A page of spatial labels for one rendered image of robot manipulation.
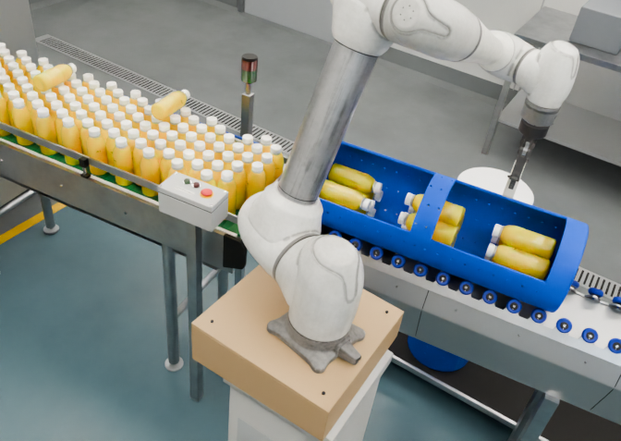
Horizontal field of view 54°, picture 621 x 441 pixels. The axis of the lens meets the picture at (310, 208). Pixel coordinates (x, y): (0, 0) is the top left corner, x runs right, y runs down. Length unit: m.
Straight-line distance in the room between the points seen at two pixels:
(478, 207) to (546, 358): 0.51
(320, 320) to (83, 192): 1.31
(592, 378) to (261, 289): 1.05
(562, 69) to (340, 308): 0.80
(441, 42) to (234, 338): 0.81
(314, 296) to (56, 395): 1.71
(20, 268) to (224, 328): 2.03
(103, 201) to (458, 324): 1.34
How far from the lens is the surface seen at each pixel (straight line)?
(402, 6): 1.16
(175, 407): 2.74
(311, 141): 1.36
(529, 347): 2.04
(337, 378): 1.46
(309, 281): 1.34
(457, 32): 1.20
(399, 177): 2.11
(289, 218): 1.42
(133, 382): 2.83
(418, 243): 1.88
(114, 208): 2.38
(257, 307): 1.56
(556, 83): 1.66
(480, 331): 2.04
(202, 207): 1.91
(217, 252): 2.17
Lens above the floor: 2.27
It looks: 38 degrees down
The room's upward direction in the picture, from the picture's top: 8 degrees clockwise
